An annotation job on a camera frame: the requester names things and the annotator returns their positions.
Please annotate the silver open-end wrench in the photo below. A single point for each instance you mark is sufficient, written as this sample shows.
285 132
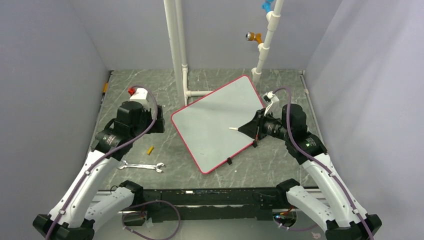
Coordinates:
156 167

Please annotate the orange camera on pipe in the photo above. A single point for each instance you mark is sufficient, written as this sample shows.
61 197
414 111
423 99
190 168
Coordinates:
254 37

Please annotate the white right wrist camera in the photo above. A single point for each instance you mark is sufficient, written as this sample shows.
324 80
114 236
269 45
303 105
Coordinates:
272 102

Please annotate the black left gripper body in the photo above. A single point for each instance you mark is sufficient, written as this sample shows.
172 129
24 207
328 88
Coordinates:
146 120

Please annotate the yellow marker cap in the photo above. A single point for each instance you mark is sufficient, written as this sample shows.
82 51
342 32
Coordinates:
150 150

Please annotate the pink framed whiteboard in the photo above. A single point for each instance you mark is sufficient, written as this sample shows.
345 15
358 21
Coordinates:
203 124

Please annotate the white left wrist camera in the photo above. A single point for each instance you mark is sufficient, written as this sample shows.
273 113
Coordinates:
139 95

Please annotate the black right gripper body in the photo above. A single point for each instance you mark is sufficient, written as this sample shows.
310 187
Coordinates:
271 126

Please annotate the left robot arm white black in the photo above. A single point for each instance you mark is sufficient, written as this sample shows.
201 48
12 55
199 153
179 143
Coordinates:
75 217

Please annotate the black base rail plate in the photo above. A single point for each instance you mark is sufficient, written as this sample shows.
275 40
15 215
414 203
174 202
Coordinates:
260 203

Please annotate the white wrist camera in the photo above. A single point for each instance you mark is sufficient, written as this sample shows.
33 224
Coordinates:
139 95
272 102

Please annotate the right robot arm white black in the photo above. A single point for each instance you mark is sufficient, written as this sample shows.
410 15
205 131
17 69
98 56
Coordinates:
342 217

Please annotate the blue clamp on pipe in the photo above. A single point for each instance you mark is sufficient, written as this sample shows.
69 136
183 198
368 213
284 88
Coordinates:
267 5

